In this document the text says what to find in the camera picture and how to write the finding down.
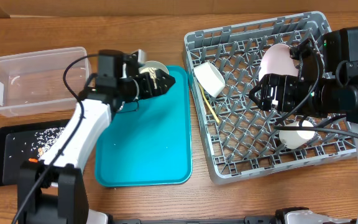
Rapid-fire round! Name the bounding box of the grey bowl with peanuts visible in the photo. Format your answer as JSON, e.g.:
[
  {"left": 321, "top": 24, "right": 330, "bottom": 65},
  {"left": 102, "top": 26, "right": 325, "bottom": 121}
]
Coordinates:
[{"left": 139, "top": 60, "right": 169, "bottom": 74}]

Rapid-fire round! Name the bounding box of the yellow plastic spoon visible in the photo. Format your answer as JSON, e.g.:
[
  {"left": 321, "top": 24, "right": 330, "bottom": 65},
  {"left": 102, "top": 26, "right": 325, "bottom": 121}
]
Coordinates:
[{"left": 198, "top": 84, "right": 220, "bottom": 124}]

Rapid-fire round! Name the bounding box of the white bowl with peanuts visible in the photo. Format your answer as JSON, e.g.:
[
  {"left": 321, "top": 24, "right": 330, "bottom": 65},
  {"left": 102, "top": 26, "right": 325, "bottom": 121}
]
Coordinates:
[{"left": 194, "top": 62, "right": 226, "bottom": 98}]

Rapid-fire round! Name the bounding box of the white paper cup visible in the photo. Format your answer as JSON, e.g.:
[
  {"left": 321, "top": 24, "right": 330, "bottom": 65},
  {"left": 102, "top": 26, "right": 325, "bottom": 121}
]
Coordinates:
[{"left": 278, "top": 130, "right": 315, "bottom": 149}]

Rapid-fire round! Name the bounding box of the orange carrot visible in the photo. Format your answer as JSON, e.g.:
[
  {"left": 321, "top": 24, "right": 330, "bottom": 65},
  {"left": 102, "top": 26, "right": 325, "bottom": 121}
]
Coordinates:
[{"left": 28, "top": 158, "right": 38, "bottom": 163}]

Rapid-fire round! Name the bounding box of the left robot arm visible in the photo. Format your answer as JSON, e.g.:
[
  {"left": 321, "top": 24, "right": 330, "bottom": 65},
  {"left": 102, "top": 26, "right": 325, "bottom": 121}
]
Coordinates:
[{"left": 12, "top": 49, "right": 176, "bottom": 223}]

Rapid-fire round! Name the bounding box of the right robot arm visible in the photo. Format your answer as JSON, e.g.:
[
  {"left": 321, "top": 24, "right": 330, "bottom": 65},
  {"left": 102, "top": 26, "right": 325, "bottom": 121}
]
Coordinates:
[{"left": 249, "top": 27, "right": 358, "bottom": 223}]

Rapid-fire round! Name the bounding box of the grey dishwasher rack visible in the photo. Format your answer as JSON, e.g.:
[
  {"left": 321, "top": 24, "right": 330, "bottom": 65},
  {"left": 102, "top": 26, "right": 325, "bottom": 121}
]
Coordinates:
[{"left": 183, "top": 11, "right": 356, "bottom": 185}]

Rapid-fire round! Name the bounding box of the black waste tray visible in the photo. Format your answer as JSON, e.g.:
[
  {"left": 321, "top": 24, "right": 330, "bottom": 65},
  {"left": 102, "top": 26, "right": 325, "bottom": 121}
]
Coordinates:
[{"left": 0, "top": 119, "right": 68, "bottom": 186}]

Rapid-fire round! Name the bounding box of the teal plastic tray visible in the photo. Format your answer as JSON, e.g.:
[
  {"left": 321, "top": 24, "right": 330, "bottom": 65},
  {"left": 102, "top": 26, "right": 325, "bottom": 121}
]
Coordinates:
[{"left": 94, "top": 65, "right": 192, "bottom": 187}]

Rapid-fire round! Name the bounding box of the rice and peanut pile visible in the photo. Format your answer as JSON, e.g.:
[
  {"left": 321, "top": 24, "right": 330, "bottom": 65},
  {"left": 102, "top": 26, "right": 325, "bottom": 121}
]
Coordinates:
[{"left": 7, "top": 126, "right": 67, "bottom": 158}]

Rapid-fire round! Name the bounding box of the clear plastic bin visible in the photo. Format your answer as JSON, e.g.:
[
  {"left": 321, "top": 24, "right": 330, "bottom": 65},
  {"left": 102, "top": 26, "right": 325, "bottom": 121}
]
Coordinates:
[{"left": 0, "top": 47, "right": 87, "bottom": 117}]

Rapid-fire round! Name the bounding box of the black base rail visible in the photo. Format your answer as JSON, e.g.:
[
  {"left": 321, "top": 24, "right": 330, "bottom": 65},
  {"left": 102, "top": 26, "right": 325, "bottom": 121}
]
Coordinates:
[{"left": 107, "top": 206, "right": 357, "bottom": 224}]

